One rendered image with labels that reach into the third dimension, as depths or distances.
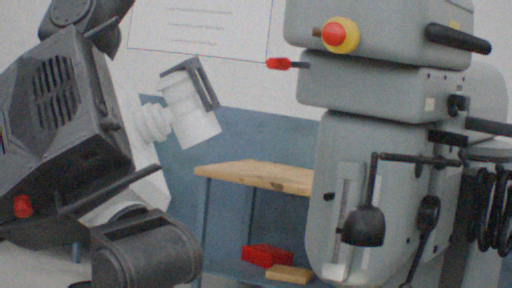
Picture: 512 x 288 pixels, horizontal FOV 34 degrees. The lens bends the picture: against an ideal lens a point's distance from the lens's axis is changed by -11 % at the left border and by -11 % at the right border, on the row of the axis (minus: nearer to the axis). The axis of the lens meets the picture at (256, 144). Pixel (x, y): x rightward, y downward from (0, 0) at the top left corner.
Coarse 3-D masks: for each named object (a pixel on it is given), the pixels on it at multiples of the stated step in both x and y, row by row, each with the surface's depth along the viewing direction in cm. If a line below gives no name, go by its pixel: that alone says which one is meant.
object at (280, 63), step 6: (270, 60) 148; (276, 60) 148; (282, 60) 149; (288, 60) 151; (270, 66) 148; (276, 66) 148; (282, 66) 149; (288, 66) 151; (294, 66) 155; (300, 66) 157; (306, 66) 159
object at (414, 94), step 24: (312, 72) 160; (336, 72) 158; (360, 72) 156; (384, 72) 154; (408, 72) 152; (432, 72) 156; (456, 72) 174; (312, 96) 160; (336, 96) 158; (360, 96) 156; (384, 96) 154; (408, 96) 152; (432, 96) 157; (408, 120) 153; (432, 120) 161
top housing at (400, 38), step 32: (288, 0) 152; (320, 0) 148; (352, 0) 145; (384, 0) 143; (416, 0) 143; (448, 0) 157; (288, 32) 152; (384, 32) 143; (416, 32) 144; (416, 64) 148; (448, 64) 163
